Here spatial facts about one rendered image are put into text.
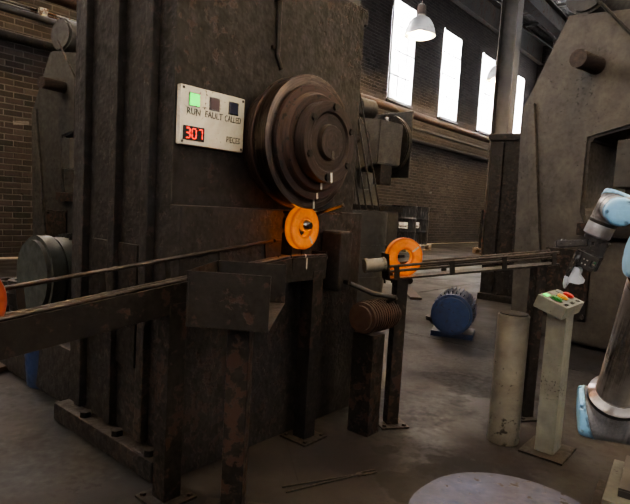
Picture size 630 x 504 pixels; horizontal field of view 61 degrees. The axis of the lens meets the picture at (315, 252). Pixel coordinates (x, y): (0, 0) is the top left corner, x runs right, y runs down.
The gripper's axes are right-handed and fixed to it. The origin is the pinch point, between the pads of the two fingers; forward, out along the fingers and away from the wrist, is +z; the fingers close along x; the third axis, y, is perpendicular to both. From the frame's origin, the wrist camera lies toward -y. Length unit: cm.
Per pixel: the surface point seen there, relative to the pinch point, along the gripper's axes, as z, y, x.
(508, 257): 4.2, -28.6, 20.3
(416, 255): 14, -53, -12
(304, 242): 16, -72, -60
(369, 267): 22, -61, -30
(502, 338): 29.3, -10.2, -2.2
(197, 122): -15, -97, -101
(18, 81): 88, -695, 75
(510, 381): 42.9, -0.5, -1.8
